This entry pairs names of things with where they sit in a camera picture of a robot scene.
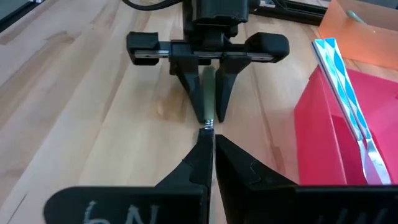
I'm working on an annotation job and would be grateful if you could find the green handled table knife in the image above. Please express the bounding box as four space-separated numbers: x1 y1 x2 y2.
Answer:
201 65 218 224
346 9 368 26

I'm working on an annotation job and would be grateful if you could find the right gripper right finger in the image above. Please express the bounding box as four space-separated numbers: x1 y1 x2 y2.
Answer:
215 134 398 224

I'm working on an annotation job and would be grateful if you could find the teal patterned table knife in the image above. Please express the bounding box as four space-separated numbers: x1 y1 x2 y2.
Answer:
312 39 380 186

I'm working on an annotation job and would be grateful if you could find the orange plastic bin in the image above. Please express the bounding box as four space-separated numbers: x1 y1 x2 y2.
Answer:
317 0 398 71

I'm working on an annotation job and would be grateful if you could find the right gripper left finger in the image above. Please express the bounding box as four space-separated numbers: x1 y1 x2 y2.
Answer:
43 129 215 224

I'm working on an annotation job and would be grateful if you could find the pink-red plastic bin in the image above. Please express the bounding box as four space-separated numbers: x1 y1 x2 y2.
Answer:
294 65 398 187

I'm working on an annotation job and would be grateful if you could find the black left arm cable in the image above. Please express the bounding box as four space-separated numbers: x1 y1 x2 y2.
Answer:
121 0 187 12

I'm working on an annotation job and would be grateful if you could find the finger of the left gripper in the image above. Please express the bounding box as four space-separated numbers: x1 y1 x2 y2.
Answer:
169 42 206 124
215 55 251 123

